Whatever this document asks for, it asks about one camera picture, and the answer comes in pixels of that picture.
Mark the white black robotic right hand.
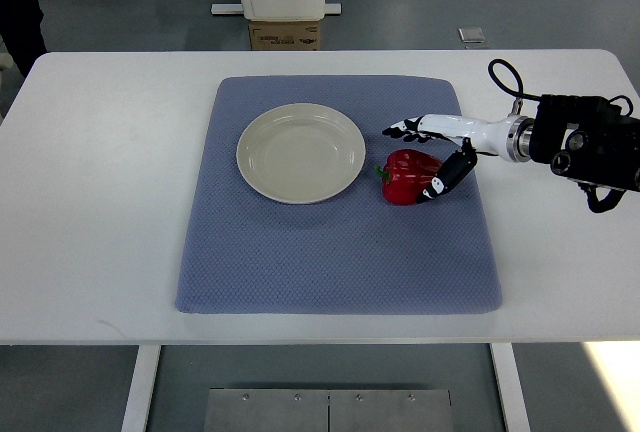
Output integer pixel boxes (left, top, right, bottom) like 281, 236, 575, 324
383, 114, 527, 204

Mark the red bell pepper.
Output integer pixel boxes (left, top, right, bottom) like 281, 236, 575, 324
375, 149, 442, 206

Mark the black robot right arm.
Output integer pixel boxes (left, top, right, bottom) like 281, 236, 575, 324
488, 58, 639, 213

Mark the small grey floor plate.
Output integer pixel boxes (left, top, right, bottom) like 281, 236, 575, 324
458, 27, 487, 49

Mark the cream ceramic plate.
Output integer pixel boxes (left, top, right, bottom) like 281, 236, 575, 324
236, 103, 366, 204

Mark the brown cardboard box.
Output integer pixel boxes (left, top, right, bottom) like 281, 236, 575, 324
248, 21, 321, 51

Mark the white right table leg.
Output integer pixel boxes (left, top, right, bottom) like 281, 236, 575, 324
490, 343, 531, 432

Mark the white table leg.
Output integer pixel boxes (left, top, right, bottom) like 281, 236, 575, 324
490, 343, 531, 432
121, 345, 161, 432

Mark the blue textured mat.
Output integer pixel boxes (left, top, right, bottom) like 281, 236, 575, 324
175, 75, 502, 315

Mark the white left table leg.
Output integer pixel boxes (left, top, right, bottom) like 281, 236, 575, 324
121, 345, 161, 432

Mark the dark clothed person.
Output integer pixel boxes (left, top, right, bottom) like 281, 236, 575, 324
1, 0, 47, 78

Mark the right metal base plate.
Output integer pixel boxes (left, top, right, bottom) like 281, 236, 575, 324
329, 389, 454, 431

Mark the metal base plate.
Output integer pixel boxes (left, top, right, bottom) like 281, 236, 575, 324
329, 389, 454, 431
204, 388, 330, 431

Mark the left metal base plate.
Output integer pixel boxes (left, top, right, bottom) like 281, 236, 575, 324
204, 388, 330, 431

